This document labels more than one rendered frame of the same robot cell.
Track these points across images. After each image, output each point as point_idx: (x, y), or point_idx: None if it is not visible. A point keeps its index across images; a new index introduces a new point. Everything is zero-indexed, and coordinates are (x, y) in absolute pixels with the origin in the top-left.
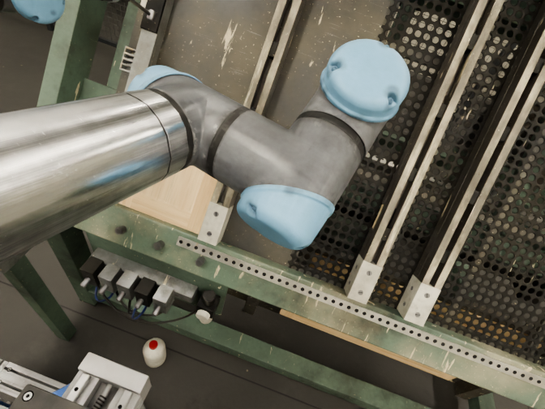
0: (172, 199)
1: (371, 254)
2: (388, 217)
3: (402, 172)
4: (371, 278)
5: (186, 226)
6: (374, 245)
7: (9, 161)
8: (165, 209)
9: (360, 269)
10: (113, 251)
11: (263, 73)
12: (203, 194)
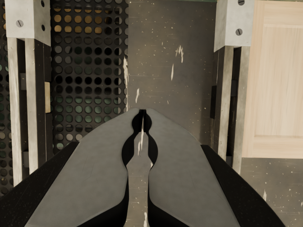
0: (290, 33)
1: (29, 49)
2: (29, 102)
3: (38, 158)
4: (13, 17)
5: (266, 5)
6: (29, 62)
7: None
8: (296, 16)
9: (32, 24)
10: None
11: None
12: (253, 52)
